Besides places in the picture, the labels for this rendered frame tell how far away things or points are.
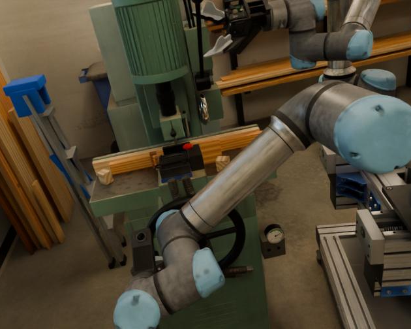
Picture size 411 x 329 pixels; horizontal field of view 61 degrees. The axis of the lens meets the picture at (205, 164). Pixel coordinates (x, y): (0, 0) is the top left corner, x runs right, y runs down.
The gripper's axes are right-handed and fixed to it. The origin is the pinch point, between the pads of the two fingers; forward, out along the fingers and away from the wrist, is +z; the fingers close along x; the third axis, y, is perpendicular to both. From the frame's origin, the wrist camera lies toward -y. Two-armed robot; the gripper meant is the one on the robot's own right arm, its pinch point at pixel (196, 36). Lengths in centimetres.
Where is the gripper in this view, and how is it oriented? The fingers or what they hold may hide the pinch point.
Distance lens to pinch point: 103.2
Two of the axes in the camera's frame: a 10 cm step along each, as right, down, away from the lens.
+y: -0.2, -3.3, -9.4
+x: 2.1, 9.2, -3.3
